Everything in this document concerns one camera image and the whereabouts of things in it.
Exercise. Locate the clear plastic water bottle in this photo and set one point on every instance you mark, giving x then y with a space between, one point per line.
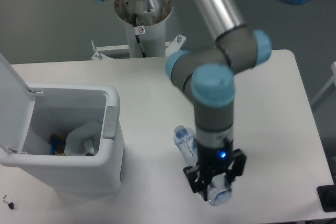
219 190

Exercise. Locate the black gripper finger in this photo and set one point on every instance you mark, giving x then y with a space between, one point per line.
236 168
196 180

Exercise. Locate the white furniture leg right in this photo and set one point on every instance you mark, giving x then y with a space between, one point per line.
327 89

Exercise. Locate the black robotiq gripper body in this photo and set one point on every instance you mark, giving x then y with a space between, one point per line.
214 161

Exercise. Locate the blue snack wrapper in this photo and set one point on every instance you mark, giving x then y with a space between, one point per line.
58 145

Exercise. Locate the black device at table edge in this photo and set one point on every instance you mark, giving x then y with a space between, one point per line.
326 195

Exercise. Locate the white open trash can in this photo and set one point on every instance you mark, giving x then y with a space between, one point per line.
31 113

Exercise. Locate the white pedestal base frame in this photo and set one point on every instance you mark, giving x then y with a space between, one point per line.
122 51

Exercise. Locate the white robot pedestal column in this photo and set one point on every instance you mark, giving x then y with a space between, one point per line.
145 25

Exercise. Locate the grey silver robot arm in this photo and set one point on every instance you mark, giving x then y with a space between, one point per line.
205 78

